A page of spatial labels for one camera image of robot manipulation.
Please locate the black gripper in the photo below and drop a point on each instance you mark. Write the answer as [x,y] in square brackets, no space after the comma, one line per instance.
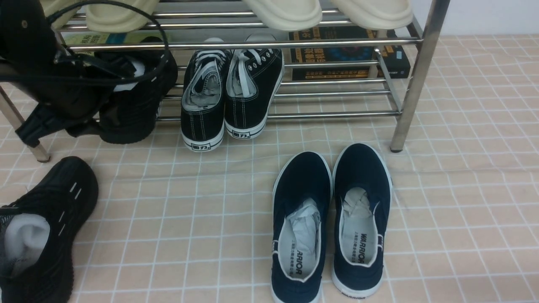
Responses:
[70,89]

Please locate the black knit sneaker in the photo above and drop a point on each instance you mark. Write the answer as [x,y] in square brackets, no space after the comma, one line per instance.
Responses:
[132,110]
[38,231]

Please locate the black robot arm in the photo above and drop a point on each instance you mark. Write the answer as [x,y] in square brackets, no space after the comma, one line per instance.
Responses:
[28,36]

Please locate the stainless steel shoe rack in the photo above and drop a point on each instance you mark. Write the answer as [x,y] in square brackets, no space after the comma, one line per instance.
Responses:
[186,32]

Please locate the green and blue book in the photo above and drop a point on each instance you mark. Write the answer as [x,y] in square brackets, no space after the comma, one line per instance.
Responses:
[93,38]

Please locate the beige slipper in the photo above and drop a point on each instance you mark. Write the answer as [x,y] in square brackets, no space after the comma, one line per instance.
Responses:
[52,6]
[113,19]

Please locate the beige slipper far left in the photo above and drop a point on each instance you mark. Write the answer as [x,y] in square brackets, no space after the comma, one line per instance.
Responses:
[52,6]

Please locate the black canvas sneaker left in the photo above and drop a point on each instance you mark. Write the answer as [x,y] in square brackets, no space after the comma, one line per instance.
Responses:
[203,100]

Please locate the black canvas sneaker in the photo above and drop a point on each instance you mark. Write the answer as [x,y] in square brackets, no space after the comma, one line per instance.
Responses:
[203,100]
[253,79]

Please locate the checkered beige tablecloth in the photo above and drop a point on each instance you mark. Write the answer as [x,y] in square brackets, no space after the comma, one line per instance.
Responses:
[174,226]

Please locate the black canvas sneaker right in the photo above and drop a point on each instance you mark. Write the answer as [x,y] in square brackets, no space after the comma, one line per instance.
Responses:
[253,79]

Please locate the cream slipper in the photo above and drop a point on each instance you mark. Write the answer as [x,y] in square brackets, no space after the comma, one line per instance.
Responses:
[287,15]
[377,14]

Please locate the navy slip-on shoe left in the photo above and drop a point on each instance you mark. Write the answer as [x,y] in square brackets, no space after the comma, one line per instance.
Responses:
[301,198]

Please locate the navy slip-on shoe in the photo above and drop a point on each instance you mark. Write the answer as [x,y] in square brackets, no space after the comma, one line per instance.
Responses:
[363,197]
[301,198]

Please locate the cream slipper far right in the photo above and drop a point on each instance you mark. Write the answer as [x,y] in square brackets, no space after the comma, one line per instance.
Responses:
[377,14]

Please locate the navy slip-on shoe right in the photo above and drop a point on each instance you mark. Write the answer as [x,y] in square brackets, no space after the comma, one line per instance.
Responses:
[363,197]

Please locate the black book with orange text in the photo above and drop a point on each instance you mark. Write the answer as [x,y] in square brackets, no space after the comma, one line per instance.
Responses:
[396,60]

